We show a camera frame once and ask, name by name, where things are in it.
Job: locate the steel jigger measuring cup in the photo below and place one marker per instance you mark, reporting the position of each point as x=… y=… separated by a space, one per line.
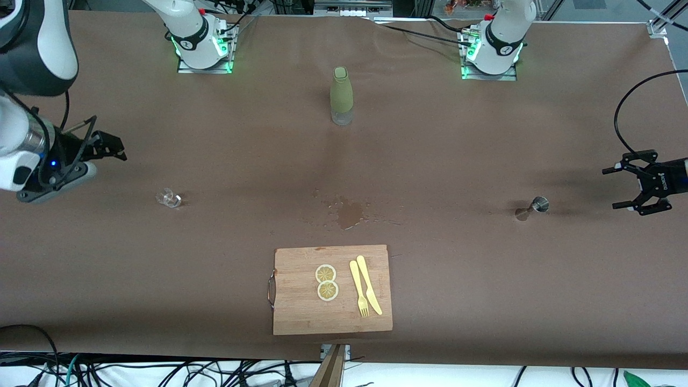
x=539 y=204

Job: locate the brown wooden post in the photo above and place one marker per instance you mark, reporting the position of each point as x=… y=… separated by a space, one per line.
x=330 y=373

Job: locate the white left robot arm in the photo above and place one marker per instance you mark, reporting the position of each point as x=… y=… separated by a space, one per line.
x=500 y=48

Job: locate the glass bottle with green sleeve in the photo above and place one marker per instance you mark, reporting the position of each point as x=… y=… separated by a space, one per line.
x=341 y=91

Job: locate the lemon slice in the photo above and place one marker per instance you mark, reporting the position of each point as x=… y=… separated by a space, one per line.
x=328 y=291
x=325 y=273

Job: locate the yellow plastic knife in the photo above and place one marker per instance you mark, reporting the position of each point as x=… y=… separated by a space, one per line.
x=368 y=282

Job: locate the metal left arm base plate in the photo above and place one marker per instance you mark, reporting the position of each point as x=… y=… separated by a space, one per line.
x=505 y=77

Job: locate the grey power strip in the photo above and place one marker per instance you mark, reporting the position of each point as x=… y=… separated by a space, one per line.
x=349 y=8

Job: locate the yellow plastic fork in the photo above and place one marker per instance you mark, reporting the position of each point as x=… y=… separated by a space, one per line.
x=356 y=282

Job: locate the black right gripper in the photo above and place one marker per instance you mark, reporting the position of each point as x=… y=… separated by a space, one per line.
x=65 y=152

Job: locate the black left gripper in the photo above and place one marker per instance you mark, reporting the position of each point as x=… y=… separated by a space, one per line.
x=664 y=181

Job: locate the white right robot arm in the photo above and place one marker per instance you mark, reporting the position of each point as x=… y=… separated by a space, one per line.
x=48 y=48

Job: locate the green object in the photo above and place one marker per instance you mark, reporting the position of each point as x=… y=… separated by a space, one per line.
x=637 y=380

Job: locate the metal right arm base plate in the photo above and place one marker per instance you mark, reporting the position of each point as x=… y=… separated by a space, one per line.
x=215 y=70

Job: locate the wooden cutting board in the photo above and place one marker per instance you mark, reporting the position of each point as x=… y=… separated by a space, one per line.
x=301 y=312

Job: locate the brown table cover sheet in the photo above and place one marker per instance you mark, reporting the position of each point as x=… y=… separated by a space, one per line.
x=134 y=269

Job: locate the clear shot glass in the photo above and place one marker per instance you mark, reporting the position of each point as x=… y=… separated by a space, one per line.
x=169 y=198

